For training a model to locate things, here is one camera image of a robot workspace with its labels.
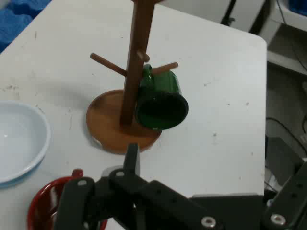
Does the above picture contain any black floor cable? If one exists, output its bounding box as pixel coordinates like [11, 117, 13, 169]
[265, 116, 307, 155]

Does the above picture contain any green enamel mug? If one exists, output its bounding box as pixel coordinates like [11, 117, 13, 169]
[135, 63, 189, 131]

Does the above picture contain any blue foam puzzle mat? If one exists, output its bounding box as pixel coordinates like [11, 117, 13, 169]
[7, 0, 52, 17]
[0, 8, 34, 54]

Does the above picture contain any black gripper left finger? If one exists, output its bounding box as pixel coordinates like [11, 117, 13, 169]
[54, 143, 224, 230]

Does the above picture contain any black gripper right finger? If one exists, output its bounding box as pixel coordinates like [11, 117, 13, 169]
[261, 162, 307, 230]

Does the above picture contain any black tripod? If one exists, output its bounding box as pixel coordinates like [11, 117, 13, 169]
[220, 0, 238, 26]

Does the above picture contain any red mug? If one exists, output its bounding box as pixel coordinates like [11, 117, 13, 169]
[26, 169, 108, 230]

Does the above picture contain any white bowl with blue rim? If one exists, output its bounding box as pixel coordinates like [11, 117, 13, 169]
[0, 100, 52, 189]

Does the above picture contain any wooden mug tree stand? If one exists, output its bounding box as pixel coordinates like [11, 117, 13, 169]
[85, 0, 179, 155]

